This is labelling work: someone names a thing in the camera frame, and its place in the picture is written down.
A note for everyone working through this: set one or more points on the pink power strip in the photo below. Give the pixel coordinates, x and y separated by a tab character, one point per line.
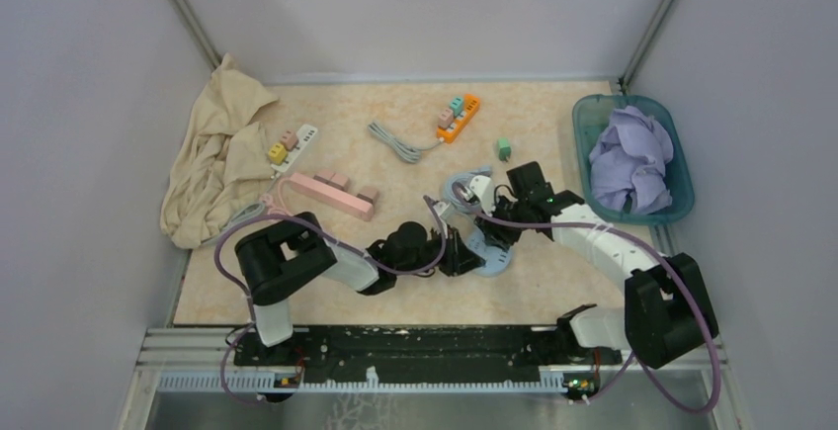
345	202

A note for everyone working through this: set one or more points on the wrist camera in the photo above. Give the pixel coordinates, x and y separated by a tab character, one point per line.
445	212
480	192

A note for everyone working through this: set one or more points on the lavender cloth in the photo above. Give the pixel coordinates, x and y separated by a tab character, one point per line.
629	163

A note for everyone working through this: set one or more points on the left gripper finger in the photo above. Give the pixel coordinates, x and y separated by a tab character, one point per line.
469	261
476	242

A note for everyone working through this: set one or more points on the pink USB charger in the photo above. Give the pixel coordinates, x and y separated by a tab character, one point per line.
446	119

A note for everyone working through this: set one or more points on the teal plastic basket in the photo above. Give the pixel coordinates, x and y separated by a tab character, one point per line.
590	116

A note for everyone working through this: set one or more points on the green USB charger plug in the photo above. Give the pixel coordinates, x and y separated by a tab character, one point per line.
503	149

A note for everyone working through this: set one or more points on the orange power strip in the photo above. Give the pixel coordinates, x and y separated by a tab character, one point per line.
472	105

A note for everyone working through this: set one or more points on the teal USB charger plug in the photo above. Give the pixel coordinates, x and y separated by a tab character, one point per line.
457	105

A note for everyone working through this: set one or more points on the pink charger on white strip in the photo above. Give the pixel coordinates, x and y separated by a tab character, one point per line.
289	140

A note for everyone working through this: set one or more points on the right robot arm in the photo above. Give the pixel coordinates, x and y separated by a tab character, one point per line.
667	311

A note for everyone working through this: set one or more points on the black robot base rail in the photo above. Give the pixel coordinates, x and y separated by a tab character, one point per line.
414	355

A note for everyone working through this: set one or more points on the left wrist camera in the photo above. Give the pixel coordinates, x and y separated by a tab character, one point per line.
445	212

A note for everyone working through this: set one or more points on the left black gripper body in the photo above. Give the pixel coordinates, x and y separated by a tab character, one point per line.
449	265

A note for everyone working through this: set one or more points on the round light blue power socket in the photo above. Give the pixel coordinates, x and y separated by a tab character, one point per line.
497	260

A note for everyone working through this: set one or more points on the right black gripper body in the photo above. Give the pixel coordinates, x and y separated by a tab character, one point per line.
506	234

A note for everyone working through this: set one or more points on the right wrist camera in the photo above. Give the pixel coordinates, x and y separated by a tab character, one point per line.
480	192

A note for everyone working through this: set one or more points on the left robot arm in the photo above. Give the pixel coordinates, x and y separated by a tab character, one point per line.
280	259

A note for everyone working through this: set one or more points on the yellow USB charger plug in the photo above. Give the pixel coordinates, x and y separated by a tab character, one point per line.
277	154

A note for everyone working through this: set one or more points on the white power strip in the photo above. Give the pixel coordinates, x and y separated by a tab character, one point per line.
307	135

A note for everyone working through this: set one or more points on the beige cloth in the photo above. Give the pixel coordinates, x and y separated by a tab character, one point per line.
222	165

